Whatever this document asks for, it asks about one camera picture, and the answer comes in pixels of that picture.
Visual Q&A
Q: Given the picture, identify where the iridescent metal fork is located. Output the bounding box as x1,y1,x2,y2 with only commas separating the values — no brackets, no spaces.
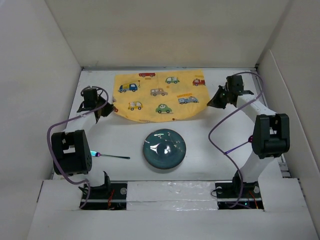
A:
90,150,130,160

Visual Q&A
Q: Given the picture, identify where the yellow vehicle-print cloth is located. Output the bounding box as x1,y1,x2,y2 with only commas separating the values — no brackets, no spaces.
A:
112,69,210,123

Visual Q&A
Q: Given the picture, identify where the iridescent purple metal spoon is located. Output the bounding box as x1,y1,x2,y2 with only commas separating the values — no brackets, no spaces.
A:
224,135,253,155

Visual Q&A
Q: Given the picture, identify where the dark teal ceramic plate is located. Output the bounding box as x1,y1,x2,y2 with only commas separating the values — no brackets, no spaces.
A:
142,128,187,174

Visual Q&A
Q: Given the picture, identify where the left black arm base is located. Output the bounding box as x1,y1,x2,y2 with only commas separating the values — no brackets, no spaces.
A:
78,182,128,211

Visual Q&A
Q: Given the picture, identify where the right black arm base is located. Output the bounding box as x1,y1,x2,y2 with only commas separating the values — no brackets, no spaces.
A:
210,181,264,210

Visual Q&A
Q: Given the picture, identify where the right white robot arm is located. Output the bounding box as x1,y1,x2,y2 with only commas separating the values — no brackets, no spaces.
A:
207,72,290,197

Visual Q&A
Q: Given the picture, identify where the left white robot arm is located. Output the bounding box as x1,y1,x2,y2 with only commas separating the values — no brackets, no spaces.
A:
46,86,115,186

